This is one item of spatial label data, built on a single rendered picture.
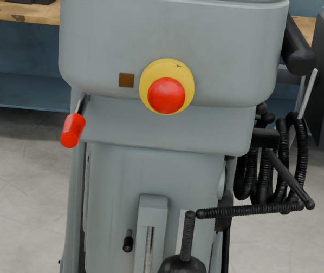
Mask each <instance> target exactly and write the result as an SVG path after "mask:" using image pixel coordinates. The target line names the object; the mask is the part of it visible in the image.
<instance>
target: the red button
mask: <svg viewBox="0 0 324 273"><path fill-rule="evenodd" d="M147 99H148V103H149V104H150V106H151V107H152V108H153V109H154V110H155V111H156V112H158V113H161V114H172V113H175V112H176V111H178V110H180V109H181V107H182V106H183V104H184V102H185V90H184V87H183V86H182V84H181V83H180V82H179V81H177V80H175V79H173V78H170V77H162V78H160V79H157V80H155V81H154V82H153V83H152V84H151V85H150V87H149V89H148V93H147Z"/></svg>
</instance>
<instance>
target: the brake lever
mask: <svg viewBox="0 0 324 273"><path fill-rule="evenodd" d="M89 101H90V94H88V93H84V92H82V93H81V95H80V98H79V100H78V103H77V105H76V108H75V110H74V113H72V114H69V115H68V116H67V117H66V120H65V123H64V127H63V130H62V134H61V138H60V141H61V144H62V145H63V146H64V147H66V148H73V147H75V146H76V145H77V143H78V141H79V139H80V137H81V134H82V132H83V130H84V128H85V125H86V121H85V119H84V117H83V115H84V113H85V110H86V107H87V104H88V102H89Z"/></svg>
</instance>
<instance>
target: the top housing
mask: <svg viewBox="0 0 324 273"><path fill-rule="evenodd" d="M288 9H289V0H60V27H59V61H58V65H59V71H60V74H61V76H62V78H63V79H64V80H65V81H66V82H67V83H68V84H69V85H70V86H72V87H73V88H75V89H77V90H80V91H82V92H84V93H88V94H92V95H96V96H104V97H109V98H121V99H132V100H142V99H141V97H140V94H139V84H140V78H141V75H142V73H143V71H144V69H145V68H146V67H147V66H148V65H149V64H150V63H152V62H154V61H156V60H158V59H165V58H168V59H175V60H178V61H180V62H182V63H183V64H185V65H186V66H187V67H188V68H189V70H190V71H191V73H192V76H193V79H194V86H195V92H194V95H193V98H192V101H191V102H190V104H189V105H195V106H207V107H218V108H246V107H251V106H255V105H258V104H260V103H262V102H263V101H265V100H266V99H268V98H269V97H270V95H271V94H272V93H273V91H274V88H275V85H276V79H277V73H278V67H279V62H280V57H281V50H282V44H283V38H284V31H285V27H286V21H287V15H288ZM120 73H129V74H134V82H133V88H130V87H119V75H120Z"/></svg>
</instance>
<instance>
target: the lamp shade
mask: <svg viewBox="0 0 324 273"><path fill-rule="evenodd" d="M157 273H207V272H206V267H205V265H204V263H203V262H202V261H200V260H199V259H197V258H195V257H193V256H190V260H189V261H187V262H185V261H182V260H181V259H180V254H178V255H172V256H169V257H167V258H166V259H164V260H163V262H162V264H161V266H160V268H159V270H158V272H157Z"/></svg>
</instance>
